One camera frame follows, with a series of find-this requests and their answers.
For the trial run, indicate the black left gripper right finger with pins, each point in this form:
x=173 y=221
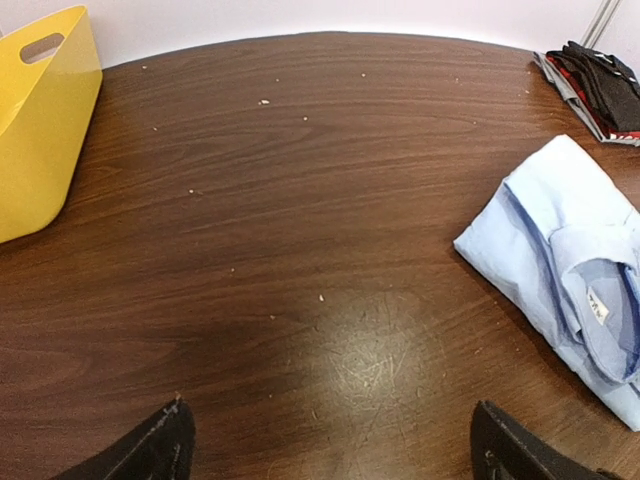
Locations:
x=501 y=448

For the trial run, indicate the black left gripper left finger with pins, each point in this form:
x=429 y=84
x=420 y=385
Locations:
x=160 y=447

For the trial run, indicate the light blue long sleeve shirt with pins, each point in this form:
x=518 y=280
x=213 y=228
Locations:
x=561 y=242

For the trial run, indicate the red black plaid shirt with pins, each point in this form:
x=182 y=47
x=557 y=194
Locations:
x=590 y=100

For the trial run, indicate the grey shirt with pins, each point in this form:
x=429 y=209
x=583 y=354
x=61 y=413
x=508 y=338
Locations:
x=601 y=90

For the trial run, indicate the yellow plastic basket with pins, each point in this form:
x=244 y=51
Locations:
x=50 y=79

